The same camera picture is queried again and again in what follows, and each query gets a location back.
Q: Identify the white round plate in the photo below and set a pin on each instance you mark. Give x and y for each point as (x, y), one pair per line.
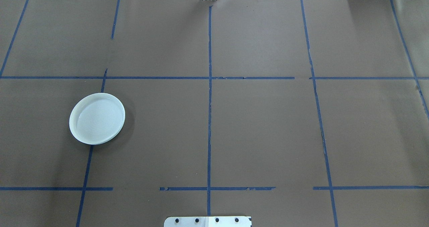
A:
(97, 118)

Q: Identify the white post with base plate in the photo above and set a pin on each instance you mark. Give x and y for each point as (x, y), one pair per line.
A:
(207, 222)

